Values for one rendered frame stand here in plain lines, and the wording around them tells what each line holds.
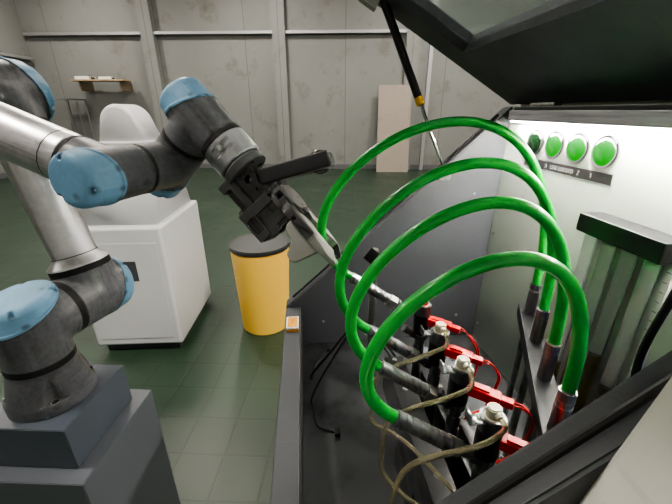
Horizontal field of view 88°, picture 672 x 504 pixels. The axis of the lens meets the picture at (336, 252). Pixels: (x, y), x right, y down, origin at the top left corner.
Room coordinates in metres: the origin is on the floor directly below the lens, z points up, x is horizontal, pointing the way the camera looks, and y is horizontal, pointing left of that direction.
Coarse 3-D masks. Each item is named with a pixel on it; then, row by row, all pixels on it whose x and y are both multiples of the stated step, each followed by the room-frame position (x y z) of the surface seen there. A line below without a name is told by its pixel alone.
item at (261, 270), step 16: (240, 240) 2.20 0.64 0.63; (256, 240) 2.20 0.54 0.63; (272, 240) 2.20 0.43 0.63; (288, 240) 2.20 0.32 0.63; (240, 256) 2.00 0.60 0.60; (256, 256) 1.97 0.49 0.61; (272, 256) 2.01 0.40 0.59; (240, 272) 2.01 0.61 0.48; (256, 272) 1.98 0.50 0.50; (272, 272) 2.01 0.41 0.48; (288, 272) 2.15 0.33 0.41; (240, 288) 2.03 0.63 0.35; (256, 288) 1.99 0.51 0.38; (272, 288) 2.01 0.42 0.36; (288, 288) 2.15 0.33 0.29; (240, 304) 2.07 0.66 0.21; (256, 304) 1.99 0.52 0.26; (272, 304) 2.01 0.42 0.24; (256, 320) 2.00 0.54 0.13; (272, 320) 2.02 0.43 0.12
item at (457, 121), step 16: (416, 128) 0.52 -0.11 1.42; (432, 128) 0.52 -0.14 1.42; (480, 128) 0.53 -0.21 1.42; (496, 128) 0.53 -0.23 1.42; (384, 144) 0.51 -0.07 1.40; (512, 144) 0.53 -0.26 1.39; (368, 160) 0.51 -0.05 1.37; (528, 160) 0.53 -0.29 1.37; (336, 192) 0.51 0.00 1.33; (320, 224) 0.51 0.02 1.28; (544, 240) 0.54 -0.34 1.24
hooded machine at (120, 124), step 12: (108, 108) 5.19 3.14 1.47; (120, 108) 5.19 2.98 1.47; (132, 108) 5.37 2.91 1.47; (108, 120) 5.18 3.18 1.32; (120, 120) 5.18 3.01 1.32; (132, 120) 5.19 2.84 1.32; (144, 120) 5.45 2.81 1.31; (108, 132) 5.18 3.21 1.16; (120, 132) 5.18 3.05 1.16; (132, 132) 5.18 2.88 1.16; (144, 132) 5.28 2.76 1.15; (156, 132) 5.63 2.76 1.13; (108, 144) 5.14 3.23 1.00; (120, 144) 5.14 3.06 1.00
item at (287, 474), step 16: (288, 336) 0.68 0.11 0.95; (288, 352) 0.62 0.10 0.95; (288, 368) 0.57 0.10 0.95; (288, 384) 0.53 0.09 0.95; (288, 400) 0.49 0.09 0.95; (288, 416) 0.45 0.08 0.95; (288, 432) 0.42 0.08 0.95; (288, 448) 0.39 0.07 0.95; (288, 464) 0.36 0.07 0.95; (272, 480) 0.34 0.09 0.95; (288, 480) 0.34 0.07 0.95; (272, 496) 0.32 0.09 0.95; (288, 496) 0.32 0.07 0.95
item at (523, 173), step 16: (464, 160) 0.44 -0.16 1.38; (480, 160) 0.44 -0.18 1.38; (496, 160) 0.44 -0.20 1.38; (432, 176) 0.44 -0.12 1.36; (528, 176) 0.45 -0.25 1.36; (400, 192) 0.43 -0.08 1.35; (544, 192) 0.45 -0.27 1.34; (384, 208) 0.43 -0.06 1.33; (544, 208) 0.45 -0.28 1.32; (368, 224) 0.43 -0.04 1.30; (352, 240) 0.43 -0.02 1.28; (336, 272) 0.43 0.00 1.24; (336, 288) 0.43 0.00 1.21; (544, 288) 0.46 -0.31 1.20; (544, 304) 0.45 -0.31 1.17; (544, 320) 0.45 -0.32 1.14; (368, 336) 0.43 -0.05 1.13; (400, 352) 0.43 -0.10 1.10; (416, 352) 0.44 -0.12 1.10
